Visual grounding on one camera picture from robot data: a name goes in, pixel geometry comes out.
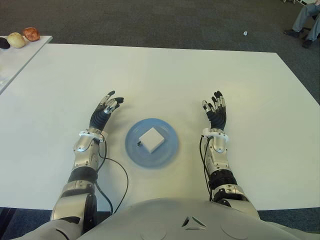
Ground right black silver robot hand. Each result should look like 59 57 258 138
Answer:
201 90 229 131

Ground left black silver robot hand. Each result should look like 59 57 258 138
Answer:
88 90 125 132

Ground white square charger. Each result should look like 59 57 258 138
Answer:
136 127 166 154

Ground light blue round plate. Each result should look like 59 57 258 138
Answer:
124 117 181 169

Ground white side table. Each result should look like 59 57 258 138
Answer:
0 35 53 95

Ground reddish brown round fruit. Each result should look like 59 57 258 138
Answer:
22 26 41 42

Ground grey robot torso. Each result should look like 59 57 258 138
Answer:
24 197 320 240

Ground beige round fruit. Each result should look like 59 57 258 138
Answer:
6 32 27 48

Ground seated person in jeans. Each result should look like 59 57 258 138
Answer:
283 2 320 49

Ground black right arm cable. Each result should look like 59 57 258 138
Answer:
199 134 213 202

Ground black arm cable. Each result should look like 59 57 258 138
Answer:
199 134 213 202
94 141 130 216

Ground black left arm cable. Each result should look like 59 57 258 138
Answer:
94 141 130 216

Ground white frame on floor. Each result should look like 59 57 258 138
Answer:
279 0 307 6

